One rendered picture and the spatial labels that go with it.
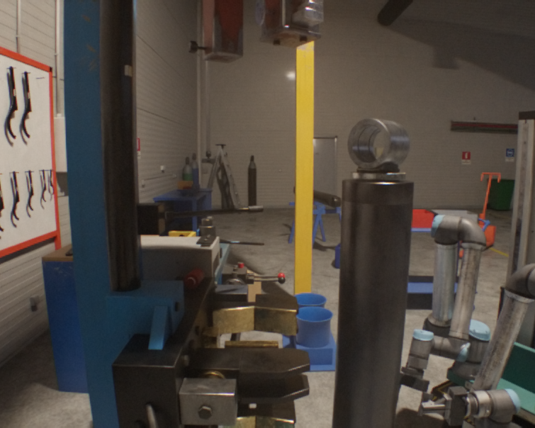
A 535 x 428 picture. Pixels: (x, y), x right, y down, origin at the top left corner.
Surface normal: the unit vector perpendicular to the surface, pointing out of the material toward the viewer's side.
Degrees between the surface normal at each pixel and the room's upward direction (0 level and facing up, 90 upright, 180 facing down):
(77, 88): 90
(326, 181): 90
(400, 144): 87
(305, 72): 90
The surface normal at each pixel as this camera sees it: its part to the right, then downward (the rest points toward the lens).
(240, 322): 0.26, 0.14
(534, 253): -0.88, 0.07
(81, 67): 0.00, 0.14
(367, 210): -0.47, 0.13
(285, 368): 0.00, -0.99
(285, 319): -0.26, 0.14
